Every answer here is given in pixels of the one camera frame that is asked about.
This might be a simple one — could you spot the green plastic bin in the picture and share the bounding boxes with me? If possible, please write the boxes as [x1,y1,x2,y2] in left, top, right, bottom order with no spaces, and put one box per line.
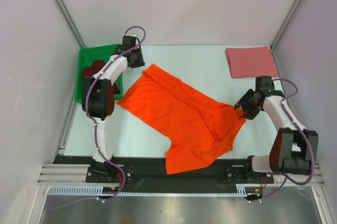
[74,44,119,104]

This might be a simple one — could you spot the folded pink t-shirt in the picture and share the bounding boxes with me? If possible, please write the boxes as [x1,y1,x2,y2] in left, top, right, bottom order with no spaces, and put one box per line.
[225,46,279,79]

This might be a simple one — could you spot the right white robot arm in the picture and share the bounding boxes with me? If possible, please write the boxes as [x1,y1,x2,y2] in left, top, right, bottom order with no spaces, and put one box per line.
[234,76,319,186]

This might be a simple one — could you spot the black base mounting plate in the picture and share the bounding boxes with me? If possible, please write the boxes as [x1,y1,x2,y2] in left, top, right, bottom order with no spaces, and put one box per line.
[53,155,274,194]

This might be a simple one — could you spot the white slotted cable duct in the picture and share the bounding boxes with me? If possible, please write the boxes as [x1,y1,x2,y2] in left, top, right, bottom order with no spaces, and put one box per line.
[48,184,264,197]

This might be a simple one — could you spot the dark red t-shirt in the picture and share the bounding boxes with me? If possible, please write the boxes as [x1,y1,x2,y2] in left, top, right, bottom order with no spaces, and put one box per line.
[82,60,121,94]

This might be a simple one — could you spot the aluminium frame rail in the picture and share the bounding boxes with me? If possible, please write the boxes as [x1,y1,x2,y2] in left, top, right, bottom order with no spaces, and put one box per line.
[36,164,327,187]

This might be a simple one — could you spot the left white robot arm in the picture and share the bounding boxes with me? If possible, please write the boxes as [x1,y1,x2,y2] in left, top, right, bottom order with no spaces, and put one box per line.
[82,34,145,182]

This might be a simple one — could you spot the orange t-shirt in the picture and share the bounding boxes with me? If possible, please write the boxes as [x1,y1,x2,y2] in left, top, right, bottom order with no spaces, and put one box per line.
[117,64,246,174]

